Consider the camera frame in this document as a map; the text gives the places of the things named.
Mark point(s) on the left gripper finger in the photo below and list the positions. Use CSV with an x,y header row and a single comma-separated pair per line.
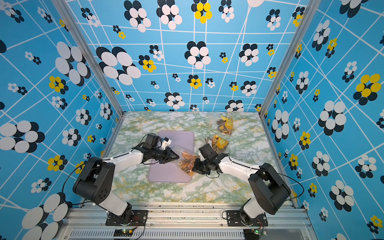
x,y
168,160
170,153

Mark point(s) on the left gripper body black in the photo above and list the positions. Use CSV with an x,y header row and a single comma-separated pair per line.
x,y
159,154

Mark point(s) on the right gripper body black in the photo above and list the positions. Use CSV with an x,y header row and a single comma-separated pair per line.
x,y
202,167

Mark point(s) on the ziploc bag of cookies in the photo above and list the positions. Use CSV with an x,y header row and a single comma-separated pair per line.
x,y
222,123
186,159
218,143

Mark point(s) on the lilac plastic tray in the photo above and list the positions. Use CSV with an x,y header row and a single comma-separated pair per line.
x,y
172,170

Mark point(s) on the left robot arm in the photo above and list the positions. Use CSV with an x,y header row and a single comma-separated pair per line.
x,y
96,178

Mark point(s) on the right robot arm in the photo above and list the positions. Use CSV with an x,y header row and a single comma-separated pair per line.
x,y
269,189

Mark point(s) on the right controller board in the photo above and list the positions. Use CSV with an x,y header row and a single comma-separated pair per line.
x,y
252,234

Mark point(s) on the controller board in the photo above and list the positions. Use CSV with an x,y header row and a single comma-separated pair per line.
x,y
122,233
252,234

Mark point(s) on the left controller board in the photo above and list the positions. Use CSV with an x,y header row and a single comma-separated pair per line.
x,y
122,233

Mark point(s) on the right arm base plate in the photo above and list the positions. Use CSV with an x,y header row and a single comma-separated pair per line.
x,y
241,219

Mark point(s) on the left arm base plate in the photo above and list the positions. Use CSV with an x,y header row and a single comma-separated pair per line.
x,y
130,218

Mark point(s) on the aluminium front rail frame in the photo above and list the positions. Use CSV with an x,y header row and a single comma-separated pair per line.
x,y
186,221

